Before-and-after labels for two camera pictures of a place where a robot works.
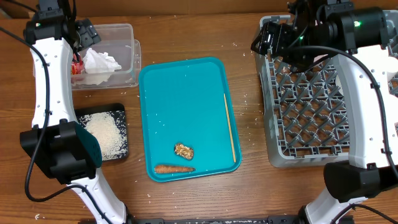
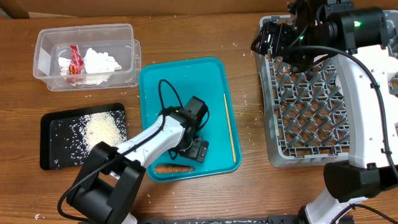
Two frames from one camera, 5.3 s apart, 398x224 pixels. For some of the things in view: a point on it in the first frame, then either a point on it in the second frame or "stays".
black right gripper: [281, 33] stays
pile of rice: [110, 128] stays
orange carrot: [172, 168] stays
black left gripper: [88, 34] → [193, 152]
